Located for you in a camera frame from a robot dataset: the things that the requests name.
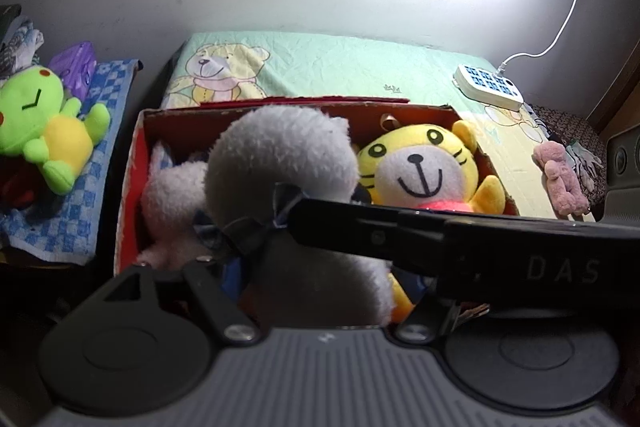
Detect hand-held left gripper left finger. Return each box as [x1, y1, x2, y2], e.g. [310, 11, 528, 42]
[102, 257, 262, 347]

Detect pink bear plush toy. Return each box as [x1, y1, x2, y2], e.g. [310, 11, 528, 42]
[532, 142, 588, 215]

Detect blue checkered cloth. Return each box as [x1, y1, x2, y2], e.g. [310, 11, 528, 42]
[0, 58, 143, 268]

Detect grey patterned cloth pile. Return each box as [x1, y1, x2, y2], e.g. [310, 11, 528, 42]
[0, 4, 46, 80]

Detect purple packet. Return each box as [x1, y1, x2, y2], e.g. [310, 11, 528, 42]
[48, 42, 98, 100]

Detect lime frog plush yellow belly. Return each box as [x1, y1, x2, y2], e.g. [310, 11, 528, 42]
[0, 64, 112, 195]

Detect yellow tiger plush toy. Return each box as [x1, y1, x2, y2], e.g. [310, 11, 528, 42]
[355, 119, 506, 323]

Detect white bunny plush toy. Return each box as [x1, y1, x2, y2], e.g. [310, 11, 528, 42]
[137, 104, 396, 328]

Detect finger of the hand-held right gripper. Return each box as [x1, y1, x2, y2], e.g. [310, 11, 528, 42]
[289, 198, 451, 280]

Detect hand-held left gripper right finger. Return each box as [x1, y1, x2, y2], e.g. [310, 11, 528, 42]
[394, 292, 462, 345]

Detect brown wooden furniture panel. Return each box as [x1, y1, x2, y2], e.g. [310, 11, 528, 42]
[585, 52, 640, 142]

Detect red cardboard box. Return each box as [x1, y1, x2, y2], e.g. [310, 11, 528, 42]
[114, 96, 521, 323]

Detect dark patterned cloth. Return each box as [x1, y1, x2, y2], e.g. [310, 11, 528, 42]
[530, 104, 608, 223]

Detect white gloves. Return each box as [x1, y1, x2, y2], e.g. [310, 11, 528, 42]
[565, 139, 606, 192]

